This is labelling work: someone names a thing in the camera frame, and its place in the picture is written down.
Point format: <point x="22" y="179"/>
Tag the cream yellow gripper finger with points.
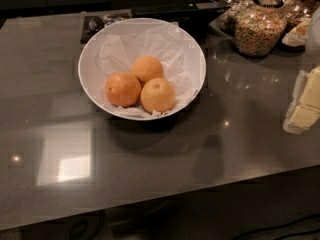
<point x="304" y="110"/>

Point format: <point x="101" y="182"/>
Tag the orange fruit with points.
<point x="146" y="68"/>
<point x="158" y="95"/>
<point x="122" y="89"/>

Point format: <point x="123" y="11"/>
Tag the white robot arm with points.
<point x="312" y="42"/>

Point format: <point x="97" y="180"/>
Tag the white round bowl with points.
<point x="93" y="79"/>

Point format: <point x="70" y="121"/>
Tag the dark plate with white food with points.
<point x="296" y="37"/>

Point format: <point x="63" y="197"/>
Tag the large glass cereal jar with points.
<point x="259" y="28"/>

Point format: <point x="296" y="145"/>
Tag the right glass cereal jar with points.
<point x="297" y="11"/>

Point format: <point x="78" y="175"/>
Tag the back left glass jar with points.
<point x="228" y="19"/>

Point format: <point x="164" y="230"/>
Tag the white crumpled paper liner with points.
<point x="179" y="54"/>

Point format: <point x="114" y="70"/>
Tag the black tray with controller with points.
<point x="93" y="24"/>

